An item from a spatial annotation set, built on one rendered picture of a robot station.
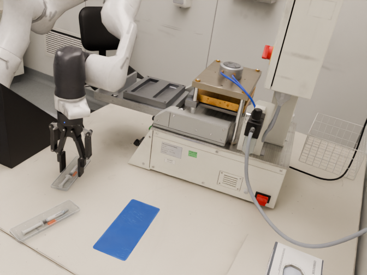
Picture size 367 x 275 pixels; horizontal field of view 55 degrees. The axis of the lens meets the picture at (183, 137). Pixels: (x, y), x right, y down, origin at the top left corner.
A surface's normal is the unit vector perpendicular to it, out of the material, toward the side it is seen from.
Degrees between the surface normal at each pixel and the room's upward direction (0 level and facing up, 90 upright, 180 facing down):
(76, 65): 81
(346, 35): 90
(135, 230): 0
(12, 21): 74
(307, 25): 90
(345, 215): 0
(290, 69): 90
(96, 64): 47
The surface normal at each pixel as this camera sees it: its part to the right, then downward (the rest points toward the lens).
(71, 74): 0.31, 0.45
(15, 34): 0.50, 0.04
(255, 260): 0.13, -0.86
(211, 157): -0.33, 0.43
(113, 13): -0.09, -0.25
